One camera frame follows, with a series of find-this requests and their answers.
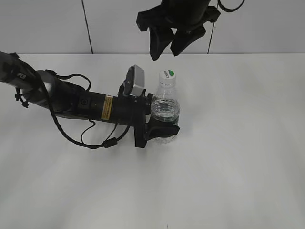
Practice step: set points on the white green bottle cap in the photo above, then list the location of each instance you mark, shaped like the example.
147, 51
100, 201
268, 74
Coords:
167, 78

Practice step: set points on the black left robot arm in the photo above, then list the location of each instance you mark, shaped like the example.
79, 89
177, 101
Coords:
56, 93

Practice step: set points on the clear Cestbon water bottle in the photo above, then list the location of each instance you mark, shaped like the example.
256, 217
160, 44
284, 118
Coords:
165, 106

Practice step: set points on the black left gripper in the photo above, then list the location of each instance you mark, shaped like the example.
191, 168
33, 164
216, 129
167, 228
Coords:
131, 111

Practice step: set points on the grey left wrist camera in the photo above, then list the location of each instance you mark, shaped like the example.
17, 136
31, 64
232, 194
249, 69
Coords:
134, 84

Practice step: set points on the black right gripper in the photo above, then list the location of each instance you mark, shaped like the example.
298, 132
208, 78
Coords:
187, 16

